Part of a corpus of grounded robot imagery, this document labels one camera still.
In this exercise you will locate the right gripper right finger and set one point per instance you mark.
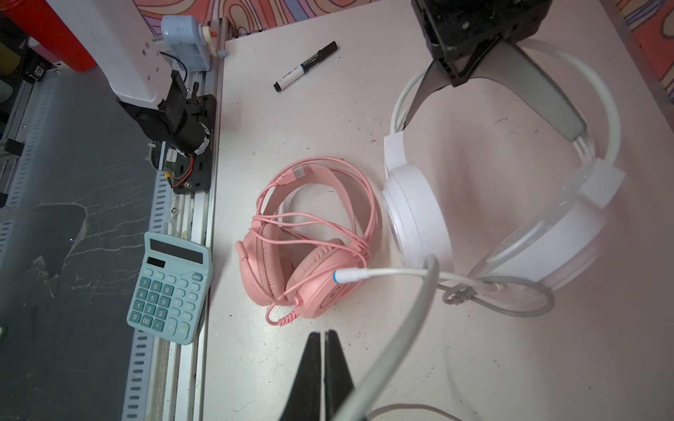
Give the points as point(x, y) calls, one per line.
point(337, 378)

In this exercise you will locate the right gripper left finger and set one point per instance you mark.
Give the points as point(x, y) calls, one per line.
point(304, 402)

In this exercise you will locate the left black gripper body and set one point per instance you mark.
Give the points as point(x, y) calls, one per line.
point(460, 33)

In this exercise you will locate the pink headphones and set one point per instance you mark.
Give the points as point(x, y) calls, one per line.
point(288, 259)

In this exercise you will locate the white headphones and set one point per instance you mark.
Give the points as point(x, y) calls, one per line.
point(507, 182)

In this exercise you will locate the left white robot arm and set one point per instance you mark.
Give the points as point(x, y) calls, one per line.
point(115, 36)

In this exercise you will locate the black marker on table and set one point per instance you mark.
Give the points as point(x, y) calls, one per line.
point(285, 81)

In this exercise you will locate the teal calculator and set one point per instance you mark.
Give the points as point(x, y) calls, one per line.
point(170, 293)

